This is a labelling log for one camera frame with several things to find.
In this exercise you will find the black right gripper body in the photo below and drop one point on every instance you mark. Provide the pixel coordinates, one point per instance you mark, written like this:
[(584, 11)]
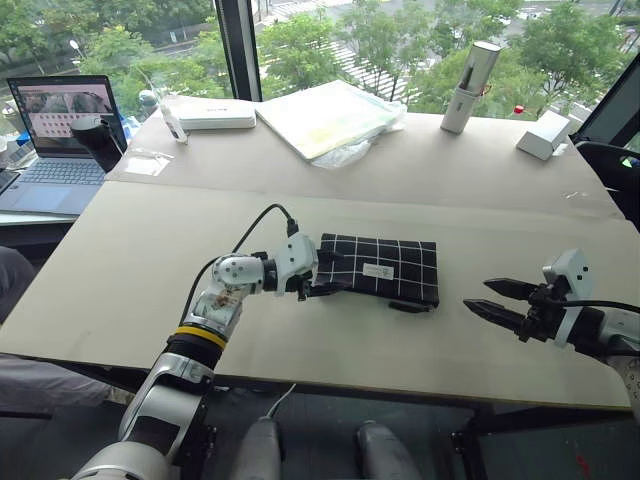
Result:
[(542, 315)]

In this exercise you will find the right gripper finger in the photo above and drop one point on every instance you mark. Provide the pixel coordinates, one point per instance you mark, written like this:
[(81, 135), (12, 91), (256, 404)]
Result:
[(512, 289), (497, 315)]

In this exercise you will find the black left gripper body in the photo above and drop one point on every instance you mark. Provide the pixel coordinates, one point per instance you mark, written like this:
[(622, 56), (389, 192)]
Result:
[(307, 287)]

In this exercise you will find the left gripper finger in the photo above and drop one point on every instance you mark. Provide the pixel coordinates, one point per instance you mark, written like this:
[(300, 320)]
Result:
[(330, 288), (331, 256)]

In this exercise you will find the black grid-patterned pouch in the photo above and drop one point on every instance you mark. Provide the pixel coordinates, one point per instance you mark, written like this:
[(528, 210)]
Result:
[(395, 257)]

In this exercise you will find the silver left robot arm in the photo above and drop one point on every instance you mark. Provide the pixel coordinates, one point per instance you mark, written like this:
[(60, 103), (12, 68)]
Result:
[(165, 400)]

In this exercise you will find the grey open laptop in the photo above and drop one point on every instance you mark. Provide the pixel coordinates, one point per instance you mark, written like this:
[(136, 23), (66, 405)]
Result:
[(55, 180)]

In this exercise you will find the clear plastic bag under books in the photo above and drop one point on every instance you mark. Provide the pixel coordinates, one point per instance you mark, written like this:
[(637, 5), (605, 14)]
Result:
[(360, 150)]

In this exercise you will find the clear plastic scrap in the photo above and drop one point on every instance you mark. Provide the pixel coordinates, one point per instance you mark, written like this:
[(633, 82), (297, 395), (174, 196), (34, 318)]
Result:
[(571, 195)]

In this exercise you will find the plastic-wrapped white package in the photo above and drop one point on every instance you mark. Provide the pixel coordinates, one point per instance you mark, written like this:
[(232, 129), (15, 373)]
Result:
[(325, 117)]

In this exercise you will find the small white wedge box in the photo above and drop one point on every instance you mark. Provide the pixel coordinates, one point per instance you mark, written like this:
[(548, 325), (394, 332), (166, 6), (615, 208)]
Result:
[(542, 137)]

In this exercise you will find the dark grey rounded shape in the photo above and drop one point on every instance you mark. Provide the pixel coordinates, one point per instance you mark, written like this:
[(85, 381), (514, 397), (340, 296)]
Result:
[(260, 450), (385, 450)]

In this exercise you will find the flat white box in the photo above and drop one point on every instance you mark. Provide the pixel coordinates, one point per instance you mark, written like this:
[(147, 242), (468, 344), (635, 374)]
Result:
[(215, 115)]

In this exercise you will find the silver cylindrical pen holder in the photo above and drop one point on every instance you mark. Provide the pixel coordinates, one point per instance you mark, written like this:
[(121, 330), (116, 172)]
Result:
[(467, 95)]

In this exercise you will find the small clear plastic bag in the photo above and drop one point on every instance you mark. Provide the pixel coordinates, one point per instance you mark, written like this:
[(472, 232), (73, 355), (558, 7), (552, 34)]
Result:
[(145, 164)]

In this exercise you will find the slim white bottle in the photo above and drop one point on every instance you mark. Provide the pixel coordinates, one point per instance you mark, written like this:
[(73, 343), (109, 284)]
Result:
[(172, 122)]

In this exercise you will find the dark window pillar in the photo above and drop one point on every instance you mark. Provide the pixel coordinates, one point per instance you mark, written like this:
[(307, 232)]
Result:
[(240, 50)]

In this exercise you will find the blue plastic bag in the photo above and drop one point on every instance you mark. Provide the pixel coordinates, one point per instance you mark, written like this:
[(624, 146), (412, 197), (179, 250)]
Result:
[(132, 130)]

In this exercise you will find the black cylindrical device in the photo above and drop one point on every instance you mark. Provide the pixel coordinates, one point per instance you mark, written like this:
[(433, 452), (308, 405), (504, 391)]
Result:
[(97, 142)]

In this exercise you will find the grey trouser leg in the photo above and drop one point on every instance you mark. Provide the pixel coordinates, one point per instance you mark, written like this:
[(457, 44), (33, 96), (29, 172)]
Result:
[(45, 385), (15, 280)]

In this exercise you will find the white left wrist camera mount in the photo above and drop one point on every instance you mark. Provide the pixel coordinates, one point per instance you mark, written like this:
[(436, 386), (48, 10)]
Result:
[(295, 260)]

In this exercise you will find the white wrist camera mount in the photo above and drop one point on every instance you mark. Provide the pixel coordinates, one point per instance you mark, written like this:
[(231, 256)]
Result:
[(295, 260), (575, 270)]

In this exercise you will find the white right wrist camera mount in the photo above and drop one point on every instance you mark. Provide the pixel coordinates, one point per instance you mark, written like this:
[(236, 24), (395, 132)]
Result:
[(575, 270)]

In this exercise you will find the black table frame strut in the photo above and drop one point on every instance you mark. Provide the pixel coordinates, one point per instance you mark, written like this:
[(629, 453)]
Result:
[(540, 425)]

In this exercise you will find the dark slanted window frame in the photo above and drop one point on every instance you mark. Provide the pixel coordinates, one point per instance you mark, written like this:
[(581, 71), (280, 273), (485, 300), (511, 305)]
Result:
[(612, 107)]

